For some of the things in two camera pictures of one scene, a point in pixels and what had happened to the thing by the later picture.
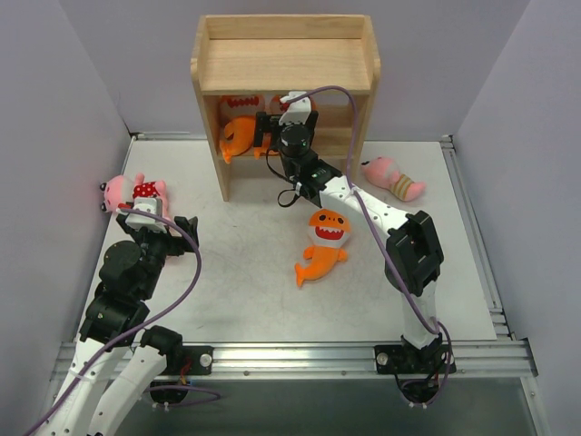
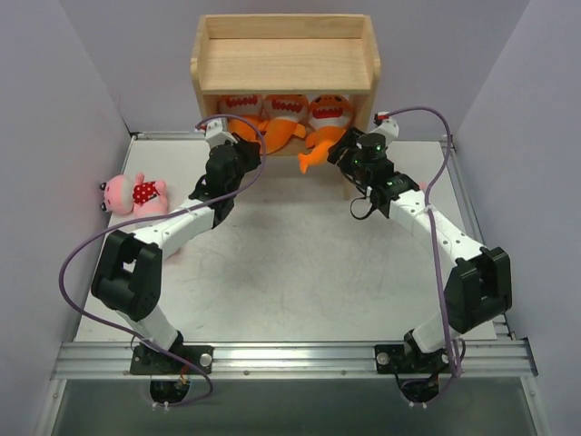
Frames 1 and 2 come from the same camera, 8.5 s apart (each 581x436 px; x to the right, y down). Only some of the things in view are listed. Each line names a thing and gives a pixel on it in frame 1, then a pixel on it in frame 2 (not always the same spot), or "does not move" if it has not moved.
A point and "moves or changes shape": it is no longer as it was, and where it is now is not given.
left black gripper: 160,234 → 248,151
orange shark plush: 327,229 → 329,115
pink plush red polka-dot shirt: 122,188 does not move
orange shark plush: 238,114 does not move
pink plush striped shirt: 162,190 moves or changes shape
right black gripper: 261,130 → 344,148
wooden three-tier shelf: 328,60 does not move
